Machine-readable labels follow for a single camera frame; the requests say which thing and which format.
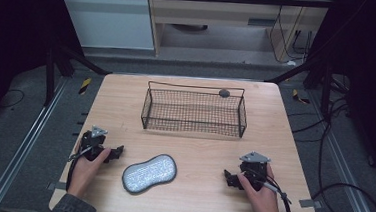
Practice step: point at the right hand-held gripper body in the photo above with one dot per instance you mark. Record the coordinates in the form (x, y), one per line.
(255, 167)

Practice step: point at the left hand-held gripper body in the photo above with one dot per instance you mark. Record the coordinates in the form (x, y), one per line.
(90, 142)

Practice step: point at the grey oval sponge pad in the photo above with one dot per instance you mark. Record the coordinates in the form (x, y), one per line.
(149, 174)

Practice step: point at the person's left hand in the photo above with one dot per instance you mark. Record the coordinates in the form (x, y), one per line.
(84, 175)

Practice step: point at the person's right hand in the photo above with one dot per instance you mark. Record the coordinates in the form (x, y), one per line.
(264, 201)

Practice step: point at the grey tape strip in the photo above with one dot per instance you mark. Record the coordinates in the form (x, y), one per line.
(57, 186)
(310, 203)

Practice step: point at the yellow black striped tape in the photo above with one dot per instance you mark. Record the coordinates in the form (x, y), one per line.
(84, 86)
(299, 97)

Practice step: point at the black metal stand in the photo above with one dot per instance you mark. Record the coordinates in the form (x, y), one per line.
(50, 76)
(326, 85)

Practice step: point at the white cabinet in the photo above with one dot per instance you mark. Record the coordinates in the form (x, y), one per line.
(108, 17)

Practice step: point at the black curtain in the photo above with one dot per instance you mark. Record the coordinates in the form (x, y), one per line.
(10, 40)
(374, 82)

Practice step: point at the aluminium floor rail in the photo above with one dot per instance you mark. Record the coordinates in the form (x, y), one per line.
(22, 148)
(348, 170)

